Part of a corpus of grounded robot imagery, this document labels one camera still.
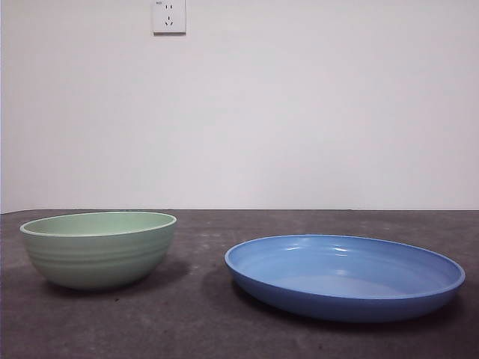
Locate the blue round plate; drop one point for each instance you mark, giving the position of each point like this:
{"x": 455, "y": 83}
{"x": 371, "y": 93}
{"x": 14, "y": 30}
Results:
{"x": 337, "y": 303}

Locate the white wall socket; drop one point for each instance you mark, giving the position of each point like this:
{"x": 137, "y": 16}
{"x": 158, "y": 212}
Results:
{"x": 169, "y": 18}

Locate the green ribbed bowl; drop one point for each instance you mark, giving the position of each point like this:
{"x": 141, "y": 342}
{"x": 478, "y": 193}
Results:
{"x": 97, "y": 261}

